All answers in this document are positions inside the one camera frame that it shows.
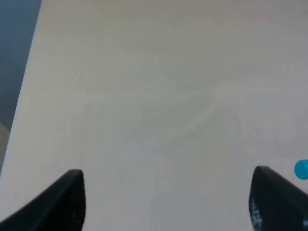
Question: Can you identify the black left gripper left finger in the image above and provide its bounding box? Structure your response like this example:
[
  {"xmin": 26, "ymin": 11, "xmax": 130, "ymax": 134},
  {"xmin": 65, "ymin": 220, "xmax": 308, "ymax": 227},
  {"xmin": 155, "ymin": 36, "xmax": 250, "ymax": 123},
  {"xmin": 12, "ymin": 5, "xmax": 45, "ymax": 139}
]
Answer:
[{"xmin": 0, "ymin": 169, "xmax": 85, "ymax": 231}]

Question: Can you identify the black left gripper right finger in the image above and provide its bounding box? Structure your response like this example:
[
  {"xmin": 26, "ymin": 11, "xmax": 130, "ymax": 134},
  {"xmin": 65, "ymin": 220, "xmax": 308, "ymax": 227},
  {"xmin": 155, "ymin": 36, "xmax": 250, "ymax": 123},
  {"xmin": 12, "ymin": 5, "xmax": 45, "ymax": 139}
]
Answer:
[{"xmin": 249, "ymin": 166, "xmax": 308, "ymax": 231}]

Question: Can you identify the teal saucepan with handle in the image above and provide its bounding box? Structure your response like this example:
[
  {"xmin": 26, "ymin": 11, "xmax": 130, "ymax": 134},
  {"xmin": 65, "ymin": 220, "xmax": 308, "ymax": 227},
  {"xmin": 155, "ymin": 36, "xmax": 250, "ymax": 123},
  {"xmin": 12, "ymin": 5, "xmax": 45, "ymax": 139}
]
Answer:
[{"xmin": 294, "ymin": 159, "xmax": 308, "ymax": 180}]

